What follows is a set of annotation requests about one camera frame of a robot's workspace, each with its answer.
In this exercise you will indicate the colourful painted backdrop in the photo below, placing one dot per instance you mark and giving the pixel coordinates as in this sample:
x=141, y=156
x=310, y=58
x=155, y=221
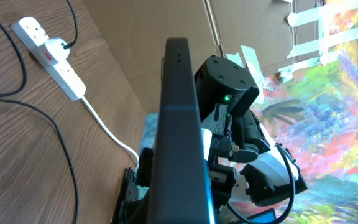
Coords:
x=315, y=113

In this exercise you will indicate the blue Samsung Galaxy smartphone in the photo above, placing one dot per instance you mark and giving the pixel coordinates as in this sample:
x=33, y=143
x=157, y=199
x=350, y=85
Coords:
x=179, y=190

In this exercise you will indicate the white power strip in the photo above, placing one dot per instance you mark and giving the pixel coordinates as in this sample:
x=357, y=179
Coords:
x=34, y=37

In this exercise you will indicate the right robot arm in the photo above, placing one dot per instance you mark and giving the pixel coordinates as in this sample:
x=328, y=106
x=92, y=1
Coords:
x=239, y=144

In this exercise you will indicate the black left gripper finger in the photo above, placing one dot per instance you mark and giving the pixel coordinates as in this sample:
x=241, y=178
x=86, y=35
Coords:
x=130, y=209

